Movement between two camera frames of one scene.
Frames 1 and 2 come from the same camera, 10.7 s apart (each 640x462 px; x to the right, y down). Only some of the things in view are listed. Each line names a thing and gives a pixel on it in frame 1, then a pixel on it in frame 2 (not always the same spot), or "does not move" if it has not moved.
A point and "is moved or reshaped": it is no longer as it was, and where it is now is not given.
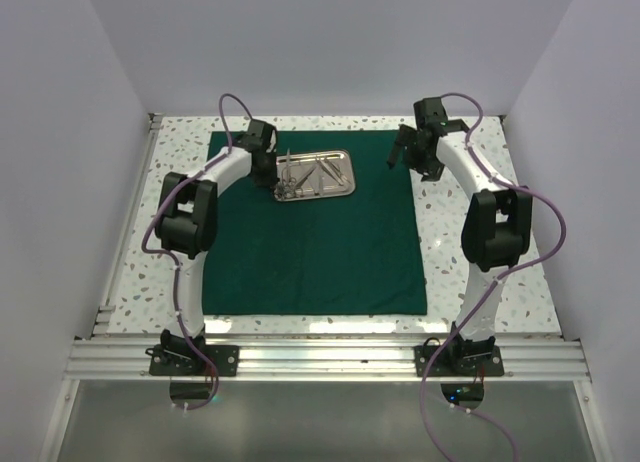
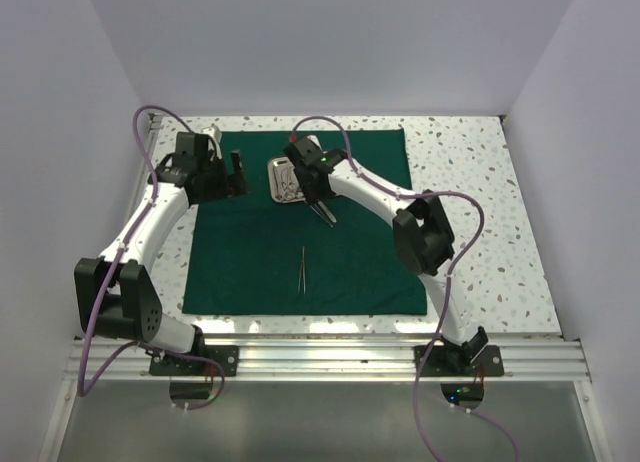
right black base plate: x=472 y=358 does not move
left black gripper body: x=270 y=166 to x=216 y=184
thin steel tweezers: x=336 y=169 is moved or reshaped
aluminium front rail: x=327 y=359 does not move
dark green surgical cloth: x=360 y=254 does not move
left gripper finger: x=260 y=181 to x=238 y=185
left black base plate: x=177 y=357 does not move
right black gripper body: x=416 y=156 to x=302 y=175
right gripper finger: x=431 y=173 to x=325 y=194
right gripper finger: x=404 y=135 to x=311 y=196
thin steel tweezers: x=331 y=172 is moved or reshaped
